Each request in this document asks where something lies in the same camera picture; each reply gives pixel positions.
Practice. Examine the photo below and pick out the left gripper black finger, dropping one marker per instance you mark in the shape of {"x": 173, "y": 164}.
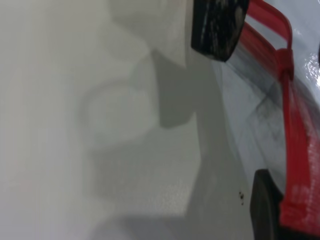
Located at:
{"x": 265, "y": 212}

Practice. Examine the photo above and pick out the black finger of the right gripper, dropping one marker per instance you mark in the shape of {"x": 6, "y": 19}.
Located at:
{"x": 217, "y": 27}

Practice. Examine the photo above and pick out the clear zip bag red seal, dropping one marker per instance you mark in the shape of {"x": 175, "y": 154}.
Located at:
{"x": 297, "y": 140}

